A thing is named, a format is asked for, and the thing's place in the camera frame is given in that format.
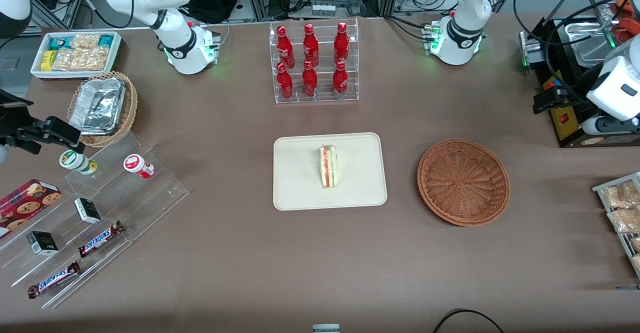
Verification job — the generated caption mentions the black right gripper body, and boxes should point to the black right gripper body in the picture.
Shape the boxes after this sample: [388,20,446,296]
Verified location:
[0,89,35,142]

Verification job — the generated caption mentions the triangular layered sandwich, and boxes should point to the triangular layered sandwich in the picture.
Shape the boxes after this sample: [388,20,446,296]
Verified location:
[319,144,340,189]

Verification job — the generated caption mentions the light wicker basket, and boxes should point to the light wicker basket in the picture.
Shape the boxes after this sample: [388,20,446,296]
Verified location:
[67,71,139,148]

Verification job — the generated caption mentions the brown round wicker basket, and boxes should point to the brown round wicker basket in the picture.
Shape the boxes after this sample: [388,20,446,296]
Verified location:
[417,139,511,227]

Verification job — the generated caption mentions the beige rectangular tray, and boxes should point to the beige rectangular tray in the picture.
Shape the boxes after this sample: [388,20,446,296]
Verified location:
[273,132,388,212]

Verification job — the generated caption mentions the black food warmer machine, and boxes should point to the black food warmer machine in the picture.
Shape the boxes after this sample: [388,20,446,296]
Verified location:
[520,0,640,149]

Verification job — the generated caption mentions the green lid sunflower jar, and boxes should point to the green lid sunflower jar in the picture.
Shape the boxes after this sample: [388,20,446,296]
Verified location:
[59,149,98,176]

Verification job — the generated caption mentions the stacked aluminium foil containers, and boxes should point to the stacked aluminium foil containers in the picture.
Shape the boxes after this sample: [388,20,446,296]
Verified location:
[69,77,126,136]

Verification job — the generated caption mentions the red tartan cookie box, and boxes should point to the red tartan cookie box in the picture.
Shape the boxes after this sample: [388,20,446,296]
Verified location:
[0,179,62,227]

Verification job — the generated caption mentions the steel warmer pan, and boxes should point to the steel warmer pan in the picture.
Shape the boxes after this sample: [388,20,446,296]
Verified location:
[565,20,620,68]

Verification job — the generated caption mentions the clear cracker bag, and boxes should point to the clear cracker bag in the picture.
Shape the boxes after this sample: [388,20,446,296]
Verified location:
[70,34,101,50]
[52,48,86,71]
[82,46,111,71]

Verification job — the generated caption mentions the small black carton box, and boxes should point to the small black carton box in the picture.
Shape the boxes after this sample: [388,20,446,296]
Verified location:
[74,197,102,224]
[26,231,59,256]

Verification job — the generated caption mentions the red lid white jar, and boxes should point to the red lid white jar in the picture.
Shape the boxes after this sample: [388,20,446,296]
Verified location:
[123,154,155,179]

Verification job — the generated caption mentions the clear rice snack bag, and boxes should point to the clear rice snack bag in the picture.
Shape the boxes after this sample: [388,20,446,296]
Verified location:
[607,207,640,234]
[600,180,640,209]

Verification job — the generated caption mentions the white snack bin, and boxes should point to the white snack bin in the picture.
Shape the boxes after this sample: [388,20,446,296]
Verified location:
[30,31,124,81]

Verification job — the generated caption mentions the clear acrylic stepped shelf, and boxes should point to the clear acrylic stepped shelf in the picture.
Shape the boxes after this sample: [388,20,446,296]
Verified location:
[0,132,190,310]

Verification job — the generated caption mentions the Snickers chocolate bar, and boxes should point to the Snickers chocolate bar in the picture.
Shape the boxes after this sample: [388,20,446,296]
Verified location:
[78,220,126,258]
[27,261,81,299]

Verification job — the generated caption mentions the red cola bottle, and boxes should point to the red cola bottle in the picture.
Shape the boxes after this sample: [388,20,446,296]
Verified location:
[332,61,349,99]
[334,22,350,64]
[276,25,296,69]
[302,60,319,98]
[302,23,320,67]
[276,62,294,100]

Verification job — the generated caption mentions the clear acrylic bottle rack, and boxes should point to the clear acrylic bottle rack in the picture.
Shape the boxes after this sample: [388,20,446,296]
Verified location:
[269,18,360,105]

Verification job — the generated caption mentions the grey wire snack tray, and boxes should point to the grey wire snack tray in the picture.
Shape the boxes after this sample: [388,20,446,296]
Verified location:
[592,172,640,280]

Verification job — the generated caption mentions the black floor cable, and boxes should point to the black floor cable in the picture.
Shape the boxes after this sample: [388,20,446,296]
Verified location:
[432,308,506,333]

